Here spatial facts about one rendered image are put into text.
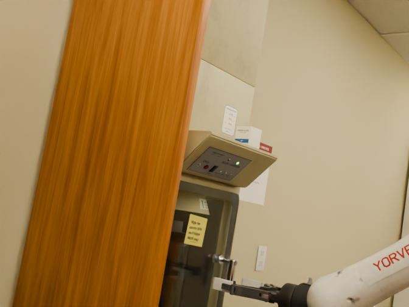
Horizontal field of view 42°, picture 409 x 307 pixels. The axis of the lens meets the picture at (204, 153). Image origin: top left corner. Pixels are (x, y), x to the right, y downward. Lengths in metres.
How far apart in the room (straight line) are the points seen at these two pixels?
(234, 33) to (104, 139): 0.47
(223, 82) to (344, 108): 1.81
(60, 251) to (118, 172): 0.27
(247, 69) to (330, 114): 1.53
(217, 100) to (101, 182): 0.38
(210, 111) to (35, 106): 0.50
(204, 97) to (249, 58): 0.24
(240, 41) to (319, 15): 1.44
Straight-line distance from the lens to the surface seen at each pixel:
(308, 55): 2.84
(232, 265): 1.50
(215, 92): 1.46
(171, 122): 1.24
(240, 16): 1.58
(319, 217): 3.04
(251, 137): 1.47
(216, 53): 1.47
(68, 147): 1.49
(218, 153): 1.34
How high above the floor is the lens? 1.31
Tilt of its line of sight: 6 degrees up
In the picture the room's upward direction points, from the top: 10 degrees clockwise
